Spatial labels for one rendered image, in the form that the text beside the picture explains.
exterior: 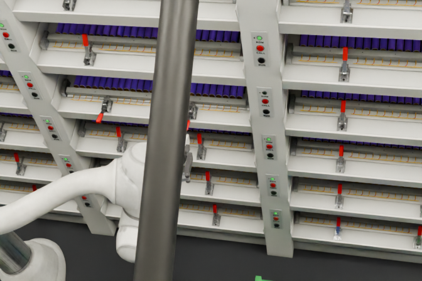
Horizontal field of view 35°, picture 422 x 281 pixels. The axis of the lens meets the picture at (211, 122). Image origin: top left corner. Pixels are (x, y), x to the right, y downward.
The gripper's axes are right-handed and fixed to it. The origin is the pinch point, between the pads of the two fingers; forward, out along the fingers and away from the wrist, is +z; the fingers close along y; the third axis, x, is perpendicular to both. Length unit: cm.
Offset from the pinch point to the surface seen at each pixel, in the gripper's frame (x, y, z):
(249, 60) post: 24.2, 19.4, 6.9
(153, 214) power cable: 84, 37, -111
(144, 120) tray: -3.1, -14.9, 14.4
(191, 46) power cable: 91, 38, -103
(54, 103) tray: 1.5, -42.5, 13.2
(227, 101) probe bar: 3.4, 10.1, 18.0
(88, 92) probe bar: 3.2, -32.9, 17.7
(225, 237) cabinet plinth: -72, 1, 36
